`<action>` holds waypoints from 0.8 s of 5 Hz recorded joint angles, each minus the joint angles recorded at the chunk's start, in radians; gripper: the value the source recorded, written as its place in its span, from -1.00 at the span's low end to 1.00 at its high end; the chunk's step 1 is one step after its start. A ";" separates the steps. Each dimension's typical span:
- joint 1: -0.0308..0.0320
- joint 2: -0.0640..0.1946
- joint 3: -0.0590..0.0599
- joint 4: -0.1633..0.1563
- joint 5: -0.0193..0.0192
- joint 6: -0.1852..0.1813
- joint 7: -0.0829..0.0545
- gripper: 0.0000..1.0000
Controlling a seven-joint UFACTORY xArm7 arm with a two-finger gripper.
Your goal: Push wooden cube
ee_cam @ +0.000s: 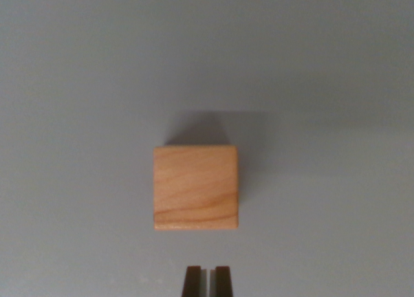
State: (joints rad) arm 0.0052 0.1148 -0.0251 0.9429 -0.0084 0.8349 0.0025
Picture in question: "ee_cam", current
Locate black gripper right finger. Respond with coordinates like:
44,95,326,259
210,266,234,297

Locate wooden cube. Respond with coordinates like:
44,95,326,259
152,144,240,232

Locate grey plastic bin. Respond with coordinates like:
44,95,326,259
0,0,414,297

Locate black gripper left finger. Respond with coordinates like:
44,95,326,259
181,266,210,297

